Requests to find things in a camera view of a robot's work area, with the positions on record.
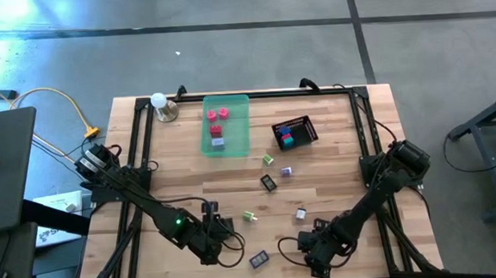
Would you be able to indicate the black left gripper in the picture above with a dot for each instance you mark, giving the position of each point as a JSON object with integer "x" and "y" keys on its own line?
{"x": 211, "y": 240}

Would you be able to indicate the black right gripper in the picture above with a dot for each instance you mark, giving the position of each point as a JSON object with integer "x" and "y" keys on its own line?
{"x": 323, "y": 246}

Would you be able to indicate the red USB charger cube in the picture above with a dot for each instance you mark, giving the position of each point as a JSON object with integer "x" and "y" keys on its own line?
{"x": 216, "y": 130}

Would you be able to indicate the pink USB charger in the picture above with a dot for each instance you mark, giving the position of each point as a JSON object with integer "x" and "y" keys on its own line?
{"x": 211, "y": 115}
{"x": 223, "y": 113}

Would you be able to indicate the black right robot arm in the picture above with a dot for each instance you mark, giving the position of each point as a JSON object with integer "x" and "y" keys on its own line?
{"x": 364, "y": 211}

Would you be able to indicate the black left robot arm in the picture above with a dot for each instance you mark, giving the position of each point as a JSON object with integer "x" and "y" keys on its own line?
{"x": 148, "y": 205}

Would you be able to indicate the white black USB charger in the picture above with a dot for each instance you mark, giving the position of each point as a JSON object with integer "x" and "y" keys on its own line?
{"x": 301, "y": 213}

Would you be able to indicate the green white USB charger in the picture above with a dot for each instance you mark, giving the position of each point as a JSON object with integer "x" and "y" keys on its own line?
{"x": 249, "y": 216}
{"x": 268, "y": 159}

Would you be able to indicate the dark blue digital display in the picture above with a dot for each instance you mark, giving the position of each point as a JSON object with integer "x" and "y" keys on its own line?
{"x": 259, "y": 259}

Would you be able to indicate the black digital clock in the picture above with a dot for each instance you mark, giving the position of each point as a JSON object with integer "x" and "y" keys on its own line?
{"x": 268, "y": 182}

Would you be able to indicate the purple white USB charger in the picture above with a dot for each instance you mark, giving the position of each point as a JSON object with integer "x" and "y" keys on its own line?
{"x": 286, "y": 171}

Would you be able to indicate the translucent green plastic tray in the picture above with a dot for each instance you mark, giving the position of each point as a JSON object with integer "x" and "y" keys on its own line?
{"x": 237, "y": 135}

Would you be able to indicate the black plastic mesh basket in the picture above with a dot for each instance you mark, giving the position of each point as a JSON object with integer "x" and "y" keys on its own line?
{"x": 308, "y": 131}

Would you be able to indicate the white bulb brass base lamp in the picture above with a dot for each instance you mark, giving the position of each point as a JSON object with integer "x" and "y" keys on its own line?
{"x": 166, "y": 111}

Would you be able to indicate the white printed box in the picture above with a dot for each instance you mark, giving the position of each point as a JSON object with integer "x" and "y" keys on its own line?
{"x": 53, "y": 200}

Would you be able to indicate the dark grey desk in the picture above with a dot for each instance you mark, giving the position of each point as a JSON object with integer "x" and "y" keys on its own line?
{"x": 5, "y": 184}

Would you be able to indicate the black aluminium rig frame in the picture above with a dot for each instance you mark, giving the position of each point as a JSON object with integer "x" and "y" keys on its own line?
{"x": 191, "y": 98}

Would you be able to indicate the black arched bracket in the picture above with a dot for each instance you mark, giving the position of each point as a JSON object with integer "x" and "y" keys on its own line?
{"x": 180, "y": 92}
{"x": 308, "y": 83}

